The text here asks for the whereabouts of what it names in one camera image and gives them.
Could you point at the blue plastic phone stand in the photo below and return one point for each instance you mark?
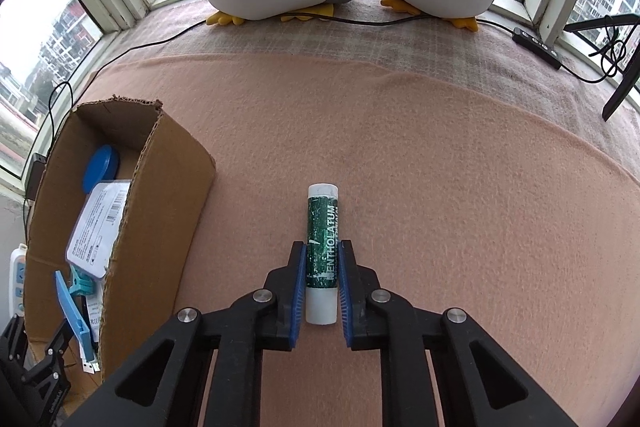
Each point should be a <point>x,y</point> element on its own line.
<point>72,312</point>

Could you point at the black power adapter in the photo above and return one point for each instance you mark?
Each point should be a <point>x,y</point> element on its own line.
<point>35,177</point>

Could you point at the blue round tape measure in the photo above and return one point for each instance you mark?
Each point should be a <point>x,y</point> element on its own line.
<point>100,169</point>

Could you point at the brown cardboard box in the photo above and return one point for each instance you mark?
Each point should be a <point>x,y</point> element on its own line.
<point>160,217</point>

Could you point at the green lip balm tube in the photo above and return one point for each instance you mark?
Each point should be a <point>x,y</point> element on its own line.
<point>323,232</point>

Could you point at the pink checked mat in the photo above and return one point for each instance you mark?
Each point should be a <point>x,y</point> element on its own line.
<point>350,39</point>

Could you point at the white plastic packaging box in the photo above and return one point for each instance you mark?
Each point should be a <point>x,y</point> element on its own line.
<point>97,227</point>

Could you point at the black tripod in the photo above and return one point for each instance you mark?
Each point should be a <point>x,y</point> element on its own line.
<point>622,87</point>

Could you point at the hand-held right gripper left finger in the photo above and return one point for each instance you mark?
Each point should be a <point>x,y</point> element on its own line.
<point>297,297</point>

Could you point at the teal clothespin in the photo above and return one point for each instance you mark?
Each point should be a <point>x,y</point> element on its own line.
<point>82,283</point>

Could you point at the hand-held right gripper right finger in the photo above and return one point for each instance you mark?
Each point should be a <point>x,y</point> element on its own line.
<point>345,297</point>

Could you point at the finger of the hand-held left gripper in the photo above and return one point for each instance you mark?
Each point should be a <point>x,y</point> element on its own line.
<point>47,357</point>
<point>12,337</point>

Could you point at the white power strip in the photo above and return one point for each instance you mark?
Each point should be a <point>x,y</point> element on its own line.
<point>18,277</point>

